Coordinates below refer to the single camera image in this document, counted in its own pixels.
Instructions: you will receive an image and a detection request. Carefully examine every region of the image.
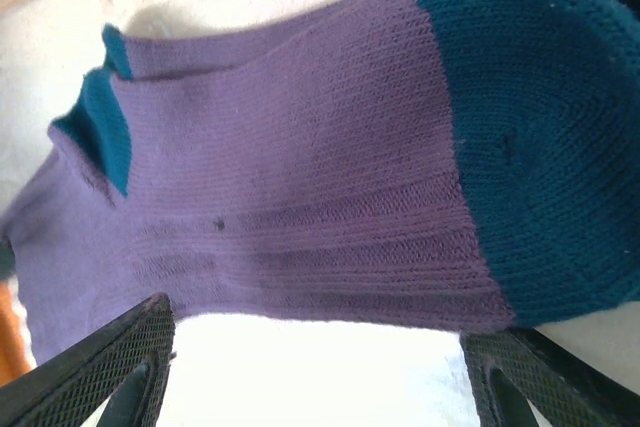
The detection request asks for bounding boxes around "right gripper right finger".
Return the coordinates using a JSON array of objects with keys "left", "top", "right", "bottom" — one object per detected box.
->
[{"left": 458, "top": 326, "right": 640, "bottom": 427}]

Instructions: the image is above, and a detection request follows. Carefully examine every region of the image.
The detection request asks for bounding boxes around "purple and teal sock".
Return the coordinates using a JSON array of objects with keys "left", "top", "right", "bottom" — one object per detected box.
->
[{"left": 0, "top": 0, "right": 640, "bottom": 378}]

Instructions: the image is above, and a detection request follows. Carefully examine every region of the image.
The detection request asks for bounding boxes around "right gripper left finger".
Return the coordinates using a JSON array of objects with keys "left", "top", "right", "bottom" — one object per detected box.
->
[{"left": 0, "top": 291, "right": 177, "bottom": 427}]

